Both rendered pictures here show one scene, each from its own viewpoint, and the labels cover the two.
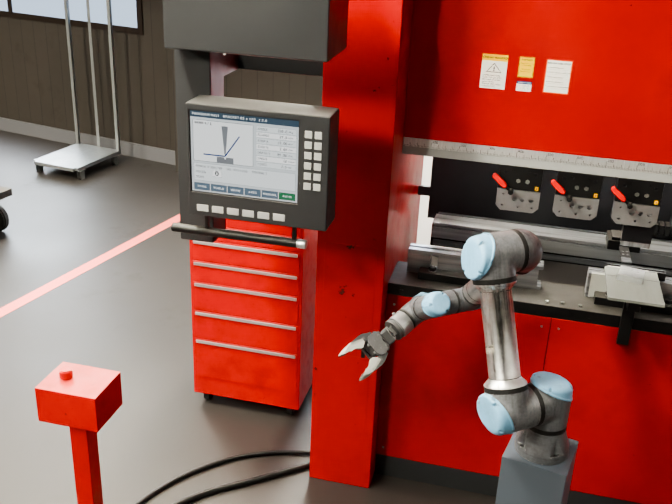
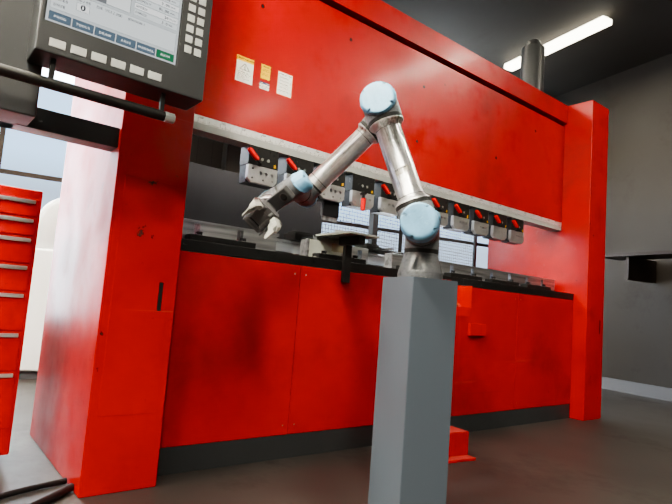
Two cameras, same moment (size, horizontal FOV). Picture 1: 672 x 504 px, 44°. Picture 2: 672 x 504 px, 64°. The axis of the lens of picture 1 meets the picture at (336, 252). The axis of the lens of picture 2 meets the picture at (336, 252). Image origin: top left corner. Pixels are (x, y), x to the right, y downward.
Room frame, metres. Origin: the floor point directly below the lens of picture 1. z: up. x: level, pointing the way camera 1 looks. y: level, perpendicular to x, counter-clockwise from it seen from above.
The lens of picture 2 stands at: (1.05, 0.98, 0.67)
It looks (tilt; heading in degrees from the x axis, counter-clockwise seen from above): 6 degrees up; 309
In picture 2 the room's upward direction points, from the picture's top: 4 degrees clockwise
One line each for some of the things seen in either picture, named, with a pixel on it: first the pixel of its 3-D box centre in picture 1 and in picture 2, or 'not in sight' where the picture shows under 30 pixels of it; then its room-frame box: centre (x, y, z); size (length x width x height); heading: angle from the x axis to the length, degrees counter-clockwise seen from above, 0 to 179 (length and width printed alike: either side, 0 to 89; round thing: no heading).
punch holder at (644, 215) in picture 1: (636, 199); (328, 184); (2.74, -1.03, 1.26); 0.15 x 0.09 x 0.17; 77
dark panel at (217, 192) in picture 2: (567, 184); (238, 213); (3.28, -0.95, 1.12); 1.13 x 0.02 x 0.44; 77
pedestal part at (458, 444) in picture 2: not in sight; (441, 441); (2.24, -1.42, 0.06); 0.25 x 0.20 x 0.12; 159
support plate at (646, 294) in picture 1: (633, 285); (346, 236); (2.59, -1.03, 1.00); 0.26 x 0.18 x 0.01; 167
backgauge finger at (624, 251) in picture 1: (624, 247); (306, 236); (2.90, -1.09, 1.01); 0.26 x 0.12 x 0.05; 167
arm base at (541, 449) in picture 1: (543, 434); (420, 264); (1.95, -0.61, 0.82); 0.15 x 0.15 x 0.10
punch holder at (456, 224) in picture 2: not in sight; (456, 217); (2.51, -2.01, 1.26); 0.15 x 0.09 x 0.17; 77
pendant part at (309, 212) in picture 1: (262, 162); (127, 22); (2.46, 0.24, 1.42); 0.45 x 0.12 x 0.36; 77
